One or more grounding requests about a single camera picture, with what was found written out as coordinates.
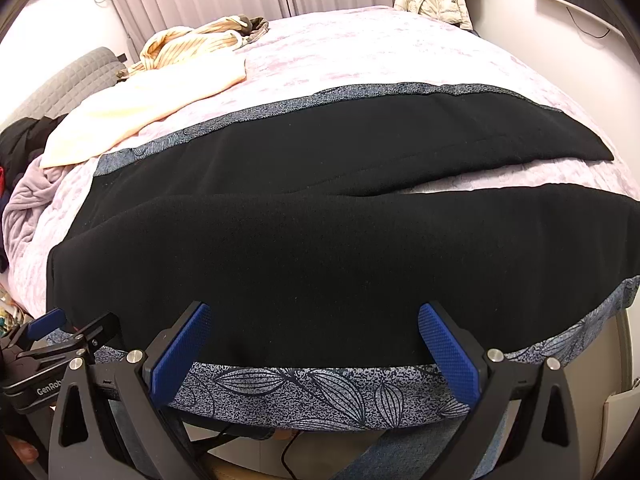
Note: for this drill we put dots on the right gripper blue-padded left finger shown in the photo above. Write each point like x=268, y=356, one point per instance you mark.
x=108, y=422

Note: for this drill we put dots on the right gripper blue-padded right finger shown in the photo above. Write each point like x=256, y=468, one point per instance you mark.
x=543, y=441

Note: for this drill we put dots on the black pants with patterned lining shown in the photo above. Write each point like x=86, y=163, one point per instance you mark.
x=316, y=227

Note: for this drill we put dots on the lilac crumpled garment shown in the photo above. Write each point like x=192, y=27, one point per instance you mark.
x=34, y=191

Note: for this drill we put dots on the black clothes pile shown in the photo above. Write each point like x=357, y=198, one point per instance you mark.
x=21, y=143

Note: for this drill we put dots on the peach fleece garment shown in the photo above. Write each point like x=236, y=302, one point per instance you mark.
x=110, y=116

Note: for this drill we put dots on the grey quilted headboard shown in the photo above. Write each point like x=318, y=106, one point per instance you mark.
x=93, y=72

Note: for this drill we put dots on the tan striped shirt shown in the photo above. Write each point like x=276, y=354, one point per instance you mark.
x=180, y=43

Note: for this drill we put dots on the lilac plush bed blanket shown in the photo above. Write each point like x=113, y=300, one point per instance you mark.
x=301, y=57

